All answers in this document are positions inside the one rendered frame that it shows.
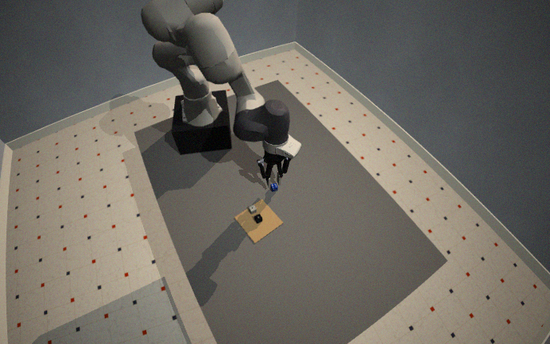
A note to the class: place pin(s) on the orange flat mat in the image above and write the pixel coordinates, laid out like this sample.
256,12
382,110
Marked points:
256,231

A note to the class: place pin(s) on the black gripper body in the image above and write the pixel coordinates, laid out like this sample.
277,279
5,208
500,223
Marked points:
273,157

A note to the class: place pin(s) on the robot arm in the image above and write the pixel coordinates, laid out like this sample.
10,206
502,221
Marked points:
212,51

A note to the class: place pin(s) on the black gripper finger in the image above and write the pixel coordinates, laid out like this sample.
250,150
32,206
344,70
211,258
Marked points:
282,170
266,174

